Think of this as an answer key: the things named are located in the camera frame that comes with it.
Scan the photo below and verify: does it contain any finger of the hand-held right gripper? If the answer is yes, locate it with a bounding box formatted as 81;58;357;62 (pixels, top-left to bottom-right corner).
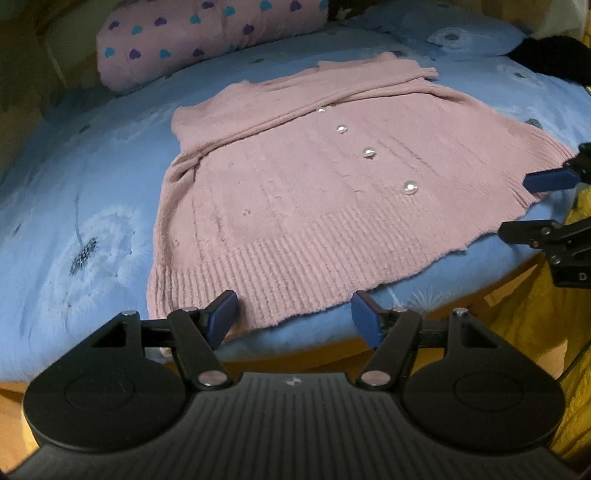
498;220;591;254
523;142;591;193

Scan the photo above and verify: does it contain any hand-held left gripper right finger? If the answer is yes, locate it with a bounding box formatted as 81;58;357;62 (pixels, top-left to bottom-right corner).
350;290;507;389

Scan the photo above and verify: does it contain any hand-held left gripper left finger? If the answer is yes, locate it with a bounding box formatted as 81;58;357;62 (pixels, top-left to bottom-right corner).
81;290;239;389

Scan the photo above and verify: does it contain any pink knitted cardigan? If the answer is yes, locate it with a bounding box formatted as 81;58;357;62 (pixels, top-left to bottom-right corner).
146;52;576;331

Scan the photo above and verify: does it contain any yellow cloth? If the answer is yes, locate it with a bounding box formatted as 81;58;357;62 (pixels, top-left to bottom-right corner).
484;185;591;464

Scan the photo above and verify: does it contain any black cloth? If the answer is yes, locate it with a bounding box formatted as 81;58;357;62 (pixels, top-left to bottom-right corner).
507;36;591;86

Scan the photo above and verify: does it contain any blue dandelion-print pillow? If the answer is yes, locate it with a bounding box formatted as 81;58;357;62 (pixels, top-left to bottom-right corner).
359;3;533;61

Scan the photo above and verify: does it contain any blue dandelion-print bed sheet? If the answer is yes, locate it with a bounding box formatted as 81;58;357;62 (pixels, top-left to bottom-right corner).
0;9;591;384

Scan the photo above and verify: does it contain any dark cloth with white trim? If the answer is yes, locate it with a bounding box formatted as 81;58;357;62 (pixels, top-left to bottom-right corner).
327;0;371;21

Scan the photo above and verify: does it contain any pink heart-print rolled quilt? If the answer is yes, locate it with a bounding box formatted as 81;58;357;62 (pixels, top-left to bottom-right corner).
95;0;331;94

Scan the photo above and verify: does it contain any wooden headboard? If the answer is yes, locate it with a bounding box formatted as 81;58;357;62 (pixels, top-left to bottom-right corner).
0;0;114;134

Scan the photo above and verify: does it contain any wooden bed frame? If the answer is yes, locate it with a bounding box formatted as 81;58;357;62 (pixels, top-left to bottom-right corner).
0;256;571;462

